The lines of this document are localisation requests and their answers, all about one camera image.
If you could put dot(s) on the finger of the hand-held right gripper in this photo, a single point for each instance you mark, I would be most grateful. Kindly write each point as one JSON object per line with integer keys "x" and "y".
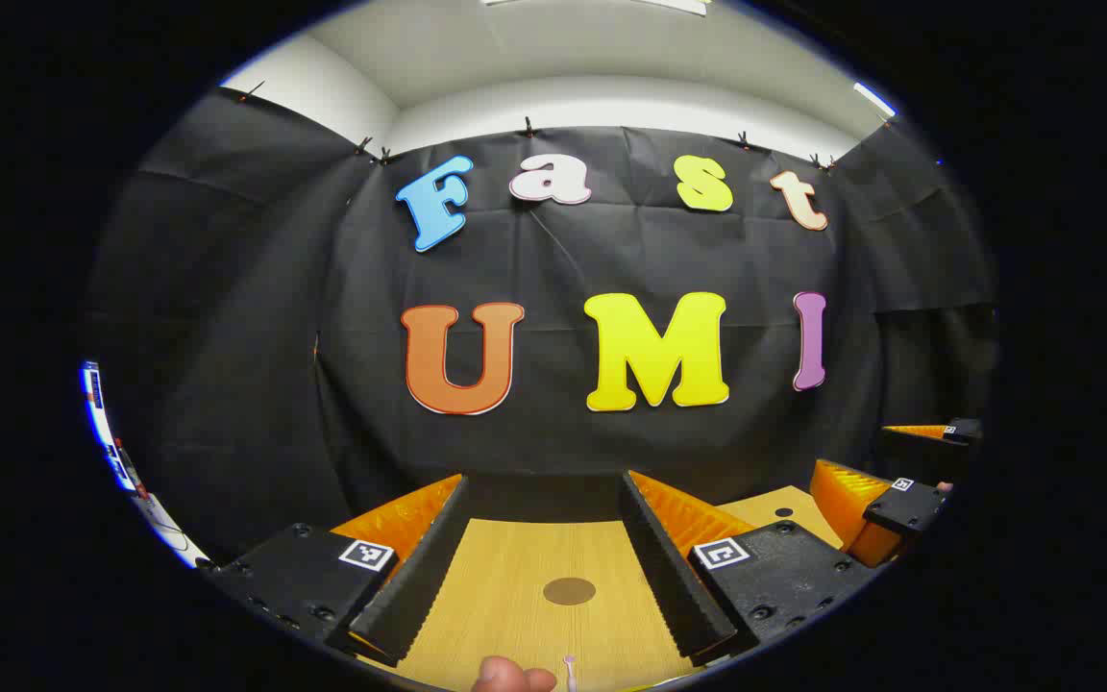
{"x": 962, "y": 431}
{"x": 904, "y": 511}

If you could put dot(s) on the wooden desktop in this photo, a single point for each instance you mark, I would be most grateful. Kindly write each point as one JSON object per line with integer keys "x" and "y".
{"x": 515, "y": 615}

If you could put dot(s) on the round brown coaster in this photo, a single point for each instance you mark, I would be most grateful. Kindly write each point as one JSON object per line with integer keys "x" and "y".
{"x": 569, "y": 591}

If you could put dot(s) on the pink toothbrush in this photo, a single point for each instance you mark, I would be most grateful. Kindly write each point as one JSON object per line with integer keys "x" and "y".
{"x": 570, "y": 673}

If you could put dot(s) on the white side table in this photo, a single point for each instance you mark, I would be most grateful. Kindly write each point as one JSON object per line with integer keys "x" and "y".
{"x": 169, "y": 529}

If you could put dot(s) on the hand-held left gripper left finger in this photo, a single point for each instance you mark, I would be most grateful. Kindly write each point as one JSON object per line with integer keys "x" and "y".
{"x": 419, "y": 577}

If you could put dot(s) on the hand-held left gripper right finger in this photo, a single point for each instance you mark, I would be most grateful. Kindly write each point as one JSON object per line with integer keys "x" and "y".
{"x": 674, "y": 586}

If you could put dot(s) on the computer monitor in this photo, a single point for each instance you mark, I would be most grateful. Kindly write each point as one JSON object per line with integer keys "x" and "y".
{"x": 97, "y": 413}

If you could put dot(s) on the ceiling light panel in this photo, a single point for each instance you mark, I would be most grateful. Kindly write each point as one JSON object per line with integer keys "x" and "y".
{"x": 873, "y": 99}

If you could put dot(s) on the black backdrop cloth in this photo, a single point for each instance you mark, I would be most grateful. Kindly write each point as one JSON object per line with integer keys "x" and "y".
{"x": 275, "y": 336}

